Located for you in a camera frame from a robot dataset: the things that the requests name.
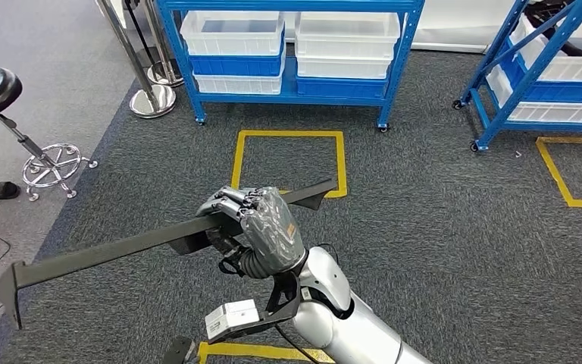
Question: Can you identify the blue wheeled shelf rack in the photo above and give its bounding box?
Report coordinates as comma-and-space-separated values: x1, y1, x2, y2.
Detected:
451, 0, 582, 152

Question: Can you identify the blue metal shelf rack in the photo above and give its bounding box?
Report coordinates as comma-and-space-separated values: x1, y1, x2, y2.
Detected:
155, 0, 427, 133

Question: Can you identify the black robot bracket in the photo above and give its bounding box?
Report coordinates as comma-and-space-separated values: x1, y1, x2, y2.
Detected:
161, 336, 198, 364

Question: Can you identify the black camera bracket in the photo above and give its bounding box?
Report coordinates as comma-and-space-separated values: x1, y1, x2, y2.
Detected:
208, 271, 303, 345

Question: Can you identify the chrome stanchion post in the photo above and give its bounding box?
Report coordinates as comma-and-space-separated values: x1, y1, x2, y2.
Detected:
140, 0, 186, 89
95, 0, 177, 120

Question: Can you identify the black curved trim piece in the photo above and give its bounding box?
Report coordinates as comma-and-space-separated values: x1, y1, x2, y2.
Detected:
524, 0, 582, 57

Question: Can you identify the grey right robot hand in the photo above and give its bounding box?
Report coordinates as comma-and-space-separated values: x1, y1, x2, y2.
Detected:
196, 186, 308, 276

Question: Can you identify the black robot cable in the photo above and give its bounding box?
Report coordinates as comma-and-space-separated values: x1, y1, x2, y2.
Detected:
274, 324, 322, 364

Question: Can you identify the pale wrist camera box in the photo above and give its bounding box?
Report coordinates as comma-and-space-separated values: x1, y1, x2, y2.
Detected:
204, 299, 261, 341

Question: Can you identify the black plastic plate frame part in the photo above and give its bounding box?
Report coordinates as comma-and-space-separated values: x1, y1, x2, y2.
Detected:
0, 179, 339, 331

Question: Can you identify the black stanchion post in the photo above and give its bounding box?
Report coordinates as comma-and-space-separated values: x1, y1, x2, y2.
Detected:
122, 0, 159, 69

